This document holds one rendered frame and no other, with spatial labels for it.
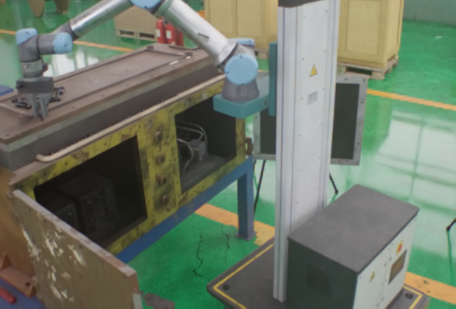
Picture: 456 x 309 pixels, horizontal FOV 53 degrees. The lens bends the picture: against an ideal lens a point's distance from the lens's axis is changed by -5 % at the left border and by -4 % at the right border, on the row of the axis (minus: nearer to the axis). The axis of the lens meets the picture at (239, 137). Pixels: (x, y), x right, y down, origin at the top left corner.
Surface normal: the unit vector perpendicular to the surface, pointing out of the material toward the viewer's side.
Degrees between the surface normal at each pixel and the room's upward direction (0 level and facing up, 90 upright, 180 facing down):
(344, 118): 90
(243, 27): 90
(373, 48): 90
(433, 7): 90
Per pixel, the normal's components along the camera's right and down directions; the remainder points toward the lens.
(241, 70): 0.14, 0.51
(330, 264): -0.68, 0.33
